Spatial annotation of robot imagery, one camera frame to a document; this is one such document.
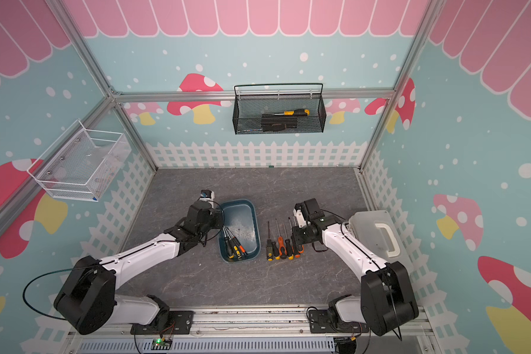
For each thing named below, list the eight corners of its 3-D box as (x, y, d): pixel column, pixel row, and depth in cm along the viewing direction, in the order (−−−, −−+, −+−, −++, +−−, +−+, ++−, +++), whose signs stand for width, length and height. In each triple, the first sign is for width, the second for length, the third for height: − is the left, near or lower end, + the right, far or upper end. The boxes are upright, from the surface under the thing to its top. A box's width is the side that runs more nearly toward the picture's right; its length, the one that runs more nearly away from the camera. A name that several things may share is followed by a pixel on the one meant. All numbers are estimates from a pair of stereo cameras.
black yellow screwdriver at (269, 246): (266, 261, 90) (266, 259, 88) (267, 223, 101) (267, 220, 99) (273, 261, 90) (273, 259, 88) (273, 223, 101) (273, 220, 99)
